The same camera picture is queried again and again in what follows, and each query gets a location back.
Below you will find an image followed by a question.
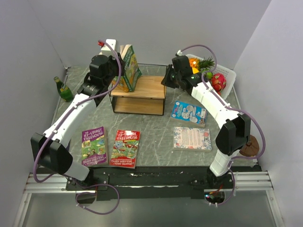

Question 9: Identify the green 104-Storey Treehouse book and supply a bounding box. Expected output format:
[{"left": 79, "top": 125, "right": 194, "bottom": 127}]
[{"left": 119, "top": 44, "right": 142, "bottom": 92}]

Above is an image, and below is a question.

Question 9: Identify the orange Treehouse book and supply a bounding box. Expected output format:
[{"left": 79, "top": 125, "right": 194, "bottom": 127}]
[{"left": 112, "top": 76, "right": 130, "bottom": 92}]

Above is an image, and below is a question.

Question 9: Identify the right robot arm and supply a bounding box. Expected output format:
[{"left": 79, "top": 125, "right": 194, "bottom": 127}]
[{"left": 161, "top": 55, "right": 251, "bottom": 189}]

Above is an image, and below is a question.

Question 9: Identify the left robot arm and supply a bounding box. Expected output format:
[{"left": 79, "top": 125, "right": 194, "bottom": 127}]
[{"left": 31, "top": 52, "right": 124, "bottom": 190}]

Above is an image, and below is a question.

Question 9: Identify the orange mango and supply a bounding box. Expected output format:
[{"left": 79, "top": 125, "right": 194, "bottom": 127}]
[{"left": 192, "top": 68, "right": 200, "bottom": 74}]

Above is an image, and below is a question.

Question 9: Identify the small pineapple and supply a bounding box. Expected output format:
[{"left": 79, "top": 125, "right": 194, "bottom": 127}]
[{"left": 189, "top": 57, "right": 214, "bottom": 71}]

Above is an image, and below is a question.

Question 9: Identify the green apple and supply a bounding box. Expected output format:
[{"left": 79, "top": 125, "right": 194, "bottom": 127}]
[{"left": 205, "top": 72, "right": 213, "bottom": 81}]

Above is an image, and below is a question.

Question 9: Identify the blue cartoon book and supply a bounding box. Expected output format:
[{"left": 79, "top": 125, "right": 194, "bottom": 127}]
[{"left": 170, "top": 101, "right": 207, "bottom": 128}]

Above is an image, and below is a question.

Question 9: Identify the pink dragon fruit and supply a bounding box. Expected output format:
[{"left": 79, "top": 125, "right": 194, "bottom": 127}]
[{"left": 211, "top": 73, "right": 226, "bottom": 92}]

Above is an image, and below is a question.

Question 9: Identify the green glass bottle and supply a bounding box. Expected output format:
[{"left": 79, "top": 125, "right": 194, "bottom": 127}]
[{"left": 54, "top": 77, "right": 74, "bottom": 102}]

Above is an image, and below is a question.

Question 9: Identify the white plastic fruit basket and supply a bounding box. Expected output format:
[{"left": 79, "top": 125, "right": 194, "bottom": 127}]
[{"left": 186, "top": 53, "right": 237, "bottom": 100}]

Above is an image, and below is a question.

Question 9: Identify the pink floral book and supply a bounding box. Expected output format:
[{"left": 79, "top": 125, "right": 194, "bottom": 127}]
[{"left": 173, "top": 127, "right": 212, "bottom": 152}]

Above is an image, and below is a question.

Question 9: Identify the red 13-Storey Treehouse book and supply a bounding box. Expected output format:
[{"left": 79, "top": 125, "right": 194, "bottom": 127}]
[{"left": 109, "top": 130, "right": 141, "bottom": 169}]

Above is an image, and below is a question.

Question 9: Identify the purple 117-Storey Treehouse book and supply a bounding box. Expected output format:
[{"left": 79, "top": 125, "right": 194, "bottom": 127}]
[{"left": 81, "top": 126, "right": 108, "bottom": 167}]

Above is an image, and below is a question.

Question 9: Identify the brown round object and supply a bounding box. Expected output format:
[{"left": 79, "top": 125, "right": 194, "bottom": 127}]
[{"left": 240, "top": 135, "right": 259, "bottom": 157}]

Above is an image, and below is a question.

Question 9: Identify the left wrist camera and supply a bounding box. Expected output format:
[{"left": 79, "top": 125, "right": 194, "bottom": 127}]
[{"left": 98, "top": 39, "right": 116, "bottom": 57}]

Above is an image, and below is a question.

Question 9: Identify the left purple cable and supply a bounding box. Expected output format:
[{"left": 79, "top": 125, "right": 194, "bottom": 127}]
[{"left": 32, "top": 40, "right": 123, "bottom": 183}]

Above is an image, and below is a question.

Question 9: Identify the wood and wire shelf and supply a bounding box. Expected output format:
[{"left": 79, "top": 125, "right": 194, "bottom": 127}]
[{"left": 110, "top": 64, "right": 167, "bottom": 115}]

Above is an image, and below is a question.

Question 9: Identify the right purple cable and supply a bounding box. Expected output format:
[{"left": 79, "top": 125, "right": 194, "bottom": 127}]
[{"left": 178, "top": 44, "right": 266, "bottom": 164}]

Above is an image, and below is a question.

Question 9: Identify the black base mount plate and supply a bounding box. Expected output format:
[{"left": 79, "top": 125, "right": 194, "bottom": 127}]
[{"left": 65, "top": 166, "right": 262, "bottom": 201}]

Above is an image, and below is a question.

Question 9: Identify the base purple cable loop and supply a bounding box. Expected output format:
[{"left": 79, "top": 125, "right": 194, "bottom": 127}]
[{"left": 75, "top": 183, "right": 120, "bottom": 215}]

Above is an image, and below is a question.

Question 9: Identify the aluminium rail frame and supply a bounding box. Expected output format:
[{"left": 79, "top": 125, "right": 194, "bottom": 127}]
[{"left": 14, "top": 166, "right": 285, "bottom": 227}]

